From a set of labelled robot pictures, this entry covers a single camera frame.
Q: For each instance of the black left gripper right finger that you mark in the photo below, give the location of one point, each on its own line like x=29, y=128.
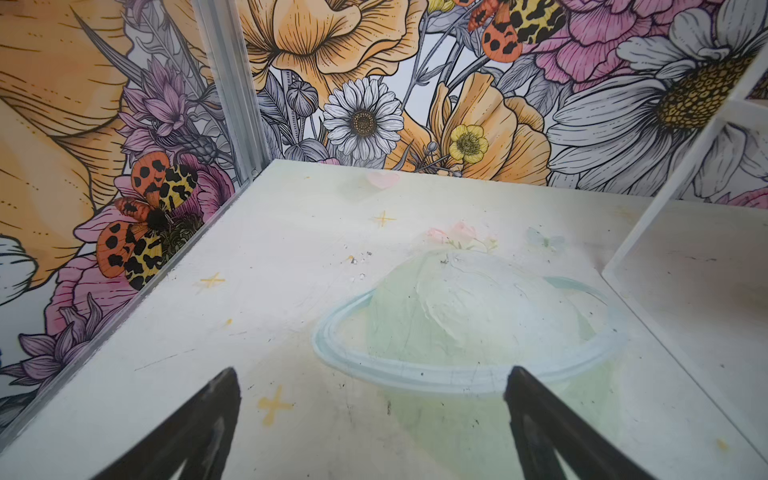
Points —
x=548, y=435

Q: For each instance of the left aluminium corner post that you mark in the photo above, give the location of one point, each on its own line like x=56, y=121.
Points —
x=226, y=51

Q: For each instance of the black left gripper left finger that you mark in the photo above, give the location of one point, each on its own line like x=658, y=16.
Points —
x=192, y=443

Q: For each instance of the wooden two-tier shelf white frame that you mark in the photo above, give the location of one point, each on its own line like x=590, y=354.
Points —
x=695, y=274

